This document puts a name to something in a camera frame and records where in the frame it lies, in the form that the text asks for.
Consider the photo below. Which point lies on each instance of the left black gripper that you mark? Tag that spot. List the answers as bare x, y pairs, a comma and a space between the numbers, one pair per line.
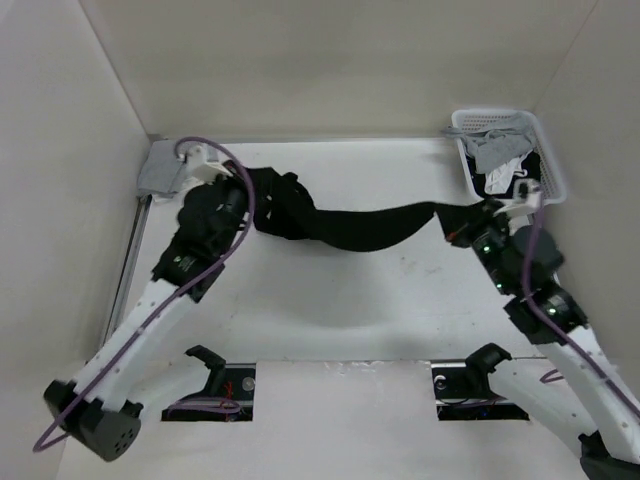
232, 181

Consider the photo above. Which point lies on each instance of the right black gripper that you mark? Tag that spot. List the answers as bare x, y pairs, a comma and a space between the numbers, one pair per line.
485, 217

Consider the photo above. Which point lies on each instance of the black tank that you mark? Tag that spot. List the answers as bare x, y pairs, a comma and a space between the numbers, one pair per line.
285, 209
532, 164

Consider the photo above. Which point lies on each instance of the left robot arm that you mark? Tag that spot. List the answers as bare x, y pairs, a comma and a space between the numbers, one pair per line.
94, 406

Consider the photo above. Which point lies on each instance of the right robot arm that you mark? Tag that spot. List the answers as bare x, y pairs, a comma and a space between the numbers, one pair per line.
599, 419

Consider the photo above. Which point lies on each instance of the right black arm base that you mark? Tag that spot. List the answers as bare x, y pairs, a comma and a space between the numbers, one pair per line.
462, 392

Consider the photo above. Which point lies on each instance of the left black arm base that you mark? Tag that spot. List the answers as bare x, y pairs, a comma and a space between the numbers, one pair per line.
226, 397

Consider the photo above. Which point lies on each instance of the white tank top in basket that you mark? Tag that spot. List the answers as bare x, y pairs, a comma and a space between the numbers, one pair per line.
499, 180

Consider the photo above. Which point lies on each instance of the folded white tank top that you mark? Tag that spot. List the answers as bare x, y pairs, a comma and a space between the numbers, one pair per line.
188, 184

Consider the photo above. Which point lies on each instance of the folded grey tank top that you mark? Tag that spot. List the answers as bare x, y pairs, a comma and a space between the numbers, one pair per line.
162, 172

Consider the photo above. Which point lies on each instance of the black tank top in basket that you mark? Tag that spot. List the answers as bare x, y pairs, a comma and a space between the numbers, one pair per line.
532, 164

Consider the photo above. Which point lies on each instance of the grey tank top in basket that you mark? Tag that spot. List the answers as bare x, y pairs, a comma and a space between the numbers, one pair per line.
497, 143

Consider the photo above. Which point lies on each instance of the white plastic laundry basket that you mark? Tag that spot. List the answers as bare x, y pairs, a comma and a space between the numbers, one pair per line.
552, 181

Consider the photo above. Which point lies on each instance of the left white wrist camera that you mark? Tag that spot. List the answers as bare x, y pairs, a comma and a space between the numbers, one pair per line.
202, 165

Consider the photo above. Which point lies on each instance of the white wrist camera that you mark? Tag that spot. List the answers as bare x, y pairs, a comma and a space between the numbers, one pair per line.
202, 165
527, 199

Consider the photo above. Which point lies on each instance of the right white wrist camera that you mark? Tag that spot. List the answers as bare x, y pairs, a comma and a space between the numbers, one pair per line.
527, 199

